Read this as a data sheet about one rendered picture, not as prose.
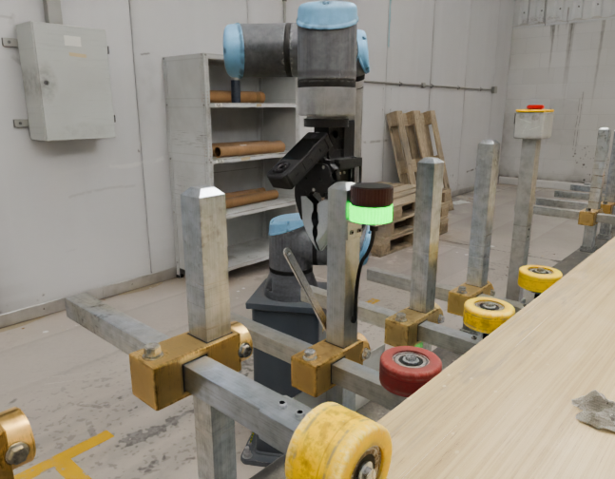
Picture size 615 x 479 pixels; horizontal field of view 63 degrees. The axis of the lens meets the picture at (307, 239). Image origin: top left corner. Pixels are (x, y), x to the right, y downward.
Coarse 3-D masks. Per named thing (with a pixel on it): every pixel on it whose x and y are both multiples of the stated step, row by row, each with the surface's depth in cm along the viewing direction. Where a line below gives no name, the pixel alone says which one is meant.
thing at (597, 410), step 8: (592, 392) 56; (576, 400) 57; (584, 400) 57; (592, 400) 56; (600, 400) 55; (608, 400) 56; (584, 408) 56; (592, 408) 56; (600, 408) 55; (608, 408) 55; (576, 416) 55; (584, 416) 54; (592, 416) 53; (600, 416) 53; (608, 416) 53; (592, 424) 53; (600, 424) 52; (608, 424) 52
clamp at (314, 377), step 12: (360, 336) 82; (324, 348) 77; (336, 348) 77; (348, 348) 77; (360, 348) 79; (300, 360) 74; (324, 360) 73; (336, 360) 75; (360, 360) 80; (300, 372) 74; (312, 372) 72; (324, 372) 73; (300, 384) 74; (312, 384) 73; (324, 384) 74
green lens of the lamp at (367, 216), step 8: (352, 208) 70; (360, 208) 68; (368, 208) 68; (376, 208) 68; (384, 208) 68; (392, 208) 70; (352, 216) 70; (360, 216) 69; (368, 216) 68; (376, 216) 68; (384, 216) 69; (392, 216) 70
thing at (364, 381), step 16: (240, 320) 90; (256, 336) 85; (272, 336) 83; (288, 336) 83; (272, 352) 83; (288, 352) 80; (336, 368) 74; (352, 368) 73; (368, 368) 73; (336, 384) 74; (352, 384) 72; (368, 384) 70; (384, 400) 69; (400, 400) 67
